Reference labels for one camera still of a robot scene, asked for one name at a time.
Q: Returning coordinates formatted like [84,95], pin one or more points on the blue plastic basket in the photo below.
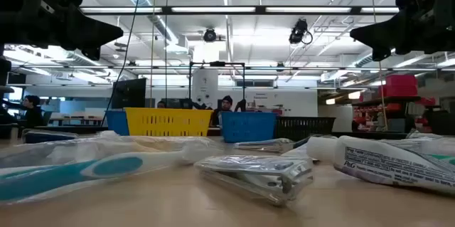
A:
[247,126]
[116,123]

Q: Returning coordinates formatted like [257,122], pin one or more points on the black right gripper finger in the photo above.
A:
[385,31]

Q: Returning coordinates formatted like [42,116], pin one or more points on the black aluminium table frame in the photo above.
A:
[89,130]

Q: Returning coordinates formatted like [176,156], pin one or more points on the blue white toothbrush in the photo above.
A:
[426,136]

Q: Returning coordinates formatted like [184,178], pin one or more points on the red plastic storage bin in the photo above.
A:
[401,80]
[398,91]

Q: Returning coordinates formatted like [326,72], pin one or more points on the small white toothpaste tube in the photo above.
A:
[384,164]

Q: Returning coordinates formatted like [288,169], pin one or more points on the person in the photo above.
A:
[161,104]
[33,115]
[224,104]

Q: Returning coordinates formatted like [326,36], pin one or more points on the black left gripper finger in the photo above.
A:
[85,33]

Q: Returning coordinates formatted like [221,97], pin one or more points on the dark disposable razor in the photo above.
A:
[46,137]
[301,142]

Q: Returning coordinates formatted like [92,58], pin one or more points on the yellow plastic basket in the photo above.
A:
[167,122]

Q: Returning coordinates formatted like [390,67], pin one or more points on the black plastic basket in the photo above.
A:
[305,127]

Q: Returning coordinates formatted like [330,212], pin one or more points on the black storage shelf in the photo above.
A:
[387,99]

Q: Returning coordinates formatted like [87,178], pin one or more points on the silver nail clipper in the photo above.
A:
[266,145]
[256,180]

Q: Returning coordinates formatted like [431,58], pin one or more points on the teal white toothbrush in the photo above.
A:
[117,166]
[444,158]

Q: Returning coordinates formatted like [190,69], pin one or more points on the black computer monitor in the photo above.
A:
[129,93]

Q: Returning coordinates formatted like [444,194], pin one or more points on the black overhead light bar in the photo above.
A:
[261,10]

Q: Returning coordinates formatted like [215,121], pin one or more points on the dark grey bin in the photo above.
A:
[440,122]

